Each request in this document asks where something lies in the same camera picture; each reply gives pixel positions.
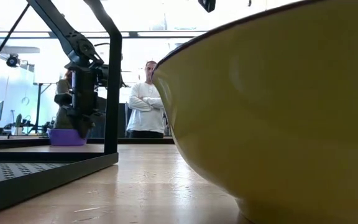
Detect black perforated dish rack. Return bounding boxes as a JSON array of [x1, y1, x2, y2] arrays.
[[0, 0, 123, 218]]

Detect black cabinet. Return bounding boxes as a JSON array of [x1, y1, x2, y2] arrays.
[[87, 102, 129, 138]]

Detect black round spotlight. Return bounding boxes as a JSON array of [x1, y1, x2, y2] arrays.
[[6, 53, 21, 68]]

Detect black aluminium frame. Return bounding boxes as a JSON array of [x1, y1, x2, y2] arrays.
[[0, 30, 209, 152]]

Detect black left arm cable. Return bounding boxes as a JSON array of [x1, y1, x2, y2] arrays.
[[0, 2, 31, 78]]

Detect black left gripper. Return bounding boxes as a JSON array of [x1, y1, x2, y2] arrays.
[[68, 60, 105, 140]]

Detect black pole stand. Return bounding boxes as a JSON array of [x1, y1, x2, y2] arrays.
[[35, 82, 43, 134]]

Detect purple mini bowl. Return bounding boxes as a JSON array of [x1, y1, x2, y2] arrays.
[[47, 128, 89, 147]]

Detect yellow speckled ceramic bowl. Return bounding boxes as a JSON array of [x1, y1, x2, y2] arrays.
[[152, 0, 358, 224]]

